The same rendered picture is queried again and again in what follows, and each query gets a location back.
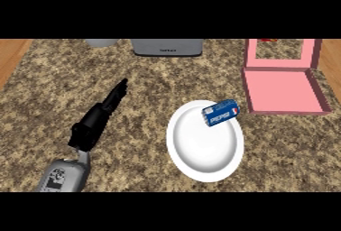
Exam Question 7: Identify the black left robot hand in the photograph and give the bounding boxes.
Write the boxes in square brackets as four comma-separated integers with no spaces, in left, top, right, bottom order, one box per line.
[67,78,131,152]

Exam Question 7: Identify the white round plate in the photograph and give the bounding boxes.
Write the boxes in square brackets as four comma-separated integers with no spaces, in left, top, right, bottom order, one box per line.
[166,99,246,183]

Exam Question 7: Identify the pink open box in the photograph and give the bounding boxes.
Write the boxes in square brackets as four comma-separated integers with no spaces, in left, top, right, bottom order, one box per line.
[240,39,334,116]

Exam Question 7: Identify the pale grey round container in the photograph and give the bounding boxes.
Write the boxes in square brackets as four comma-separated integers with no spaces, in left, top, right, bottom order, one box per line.
[85,39,120,49]

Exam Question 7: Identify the blue soda can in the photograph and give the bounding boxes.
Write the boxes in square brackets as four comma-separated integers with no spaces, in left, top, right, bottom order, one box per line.
[200,98,241,128]

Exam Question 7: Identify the grey appliance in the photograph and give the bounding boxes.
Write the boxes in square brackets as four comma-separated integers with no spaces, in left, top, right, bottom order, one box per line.
[131,39,206,58]

